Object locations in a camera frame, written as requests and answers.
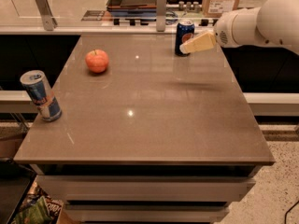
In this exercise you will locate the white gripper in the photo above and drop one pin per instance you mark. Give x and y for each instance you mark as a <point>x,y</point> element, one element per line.
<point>222,31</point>

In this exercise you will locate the blue pepsi can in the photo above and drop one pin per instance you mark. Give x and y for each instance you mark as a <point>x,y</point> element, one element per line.
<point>185,30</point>

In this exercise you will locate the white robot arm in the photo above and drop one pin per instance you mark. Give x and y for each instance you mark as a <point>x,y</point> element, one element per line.
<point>274,24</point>

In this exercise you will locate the silver blue redbull can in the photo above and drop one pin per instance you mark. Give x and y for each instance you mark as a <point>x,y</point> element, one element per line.
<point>38,88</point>

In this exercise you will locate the stacked trays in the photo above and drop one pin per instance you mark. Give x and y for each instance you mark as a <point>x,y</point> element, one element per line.
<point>132,8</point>

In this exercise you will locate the red apple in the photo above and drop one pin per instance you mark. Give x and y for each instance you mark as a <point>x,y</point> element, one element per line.
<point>97,61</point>

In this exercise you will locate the grey upper drawer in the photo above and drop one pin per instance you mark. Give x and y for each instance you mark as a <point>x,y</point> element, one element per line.
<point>145,188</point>

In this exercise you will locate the grey drawer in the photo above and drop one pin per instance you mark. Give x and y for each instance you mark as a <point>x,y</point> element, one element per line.
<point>147,214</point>
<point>145,188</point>

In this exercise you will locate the grey lower drawer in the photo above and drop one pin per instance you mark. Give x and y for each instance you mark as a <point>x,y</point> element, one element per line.
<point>147,214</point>

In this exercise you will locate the green chip bag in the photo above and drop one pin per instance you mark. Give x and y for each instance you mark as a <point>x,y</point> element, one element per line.
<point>44,210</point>

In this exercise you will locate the middle metal bracket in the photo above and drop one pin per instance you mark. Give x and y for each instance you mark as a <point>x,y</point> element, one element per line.
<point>160,15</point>

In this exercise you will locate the metal bracket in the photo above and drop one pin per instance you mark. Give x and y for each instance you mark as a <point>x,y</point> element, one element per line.
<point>160,15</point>
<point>49,22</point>

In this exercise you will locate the left metal bracket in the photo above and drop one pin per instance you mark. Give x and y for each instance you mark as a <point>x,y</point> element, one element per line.
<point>49,22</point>

